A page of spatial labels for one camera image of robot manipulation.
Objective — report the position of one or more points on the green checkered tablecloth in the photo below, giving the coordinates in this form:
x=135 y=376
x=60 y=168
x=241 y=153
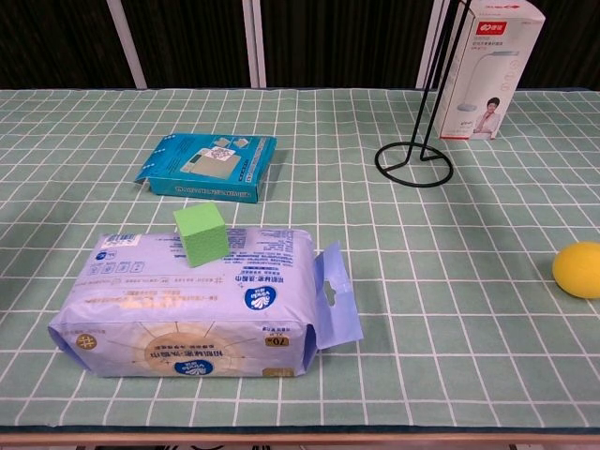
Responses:
x=445 y=304

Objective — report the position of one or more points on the green foam cube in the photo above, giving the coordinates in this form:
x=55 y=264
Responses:
x=200 y=236

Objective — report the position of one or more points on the teal cardboard scale box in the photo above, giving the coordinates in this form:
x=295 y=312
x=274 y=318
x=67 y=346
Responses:
x=208 y=166

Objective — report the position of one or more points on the blue tissue pack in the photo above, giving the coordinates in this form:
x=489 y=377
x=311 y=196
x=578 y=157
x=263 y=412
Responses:
x=187 y=309

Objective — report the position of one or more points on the white desk lamp box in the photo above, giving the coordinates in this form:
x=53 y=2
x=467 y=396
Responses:
x=487 y=70

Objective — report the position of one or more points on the yellow lemon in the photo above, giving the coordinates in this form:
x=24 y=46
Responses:
x=577 y=269

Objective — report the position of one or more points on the white frame post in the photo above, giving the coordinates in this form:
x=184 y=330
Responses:
x=126 y=42
x=431 y=42
x=254 y=42

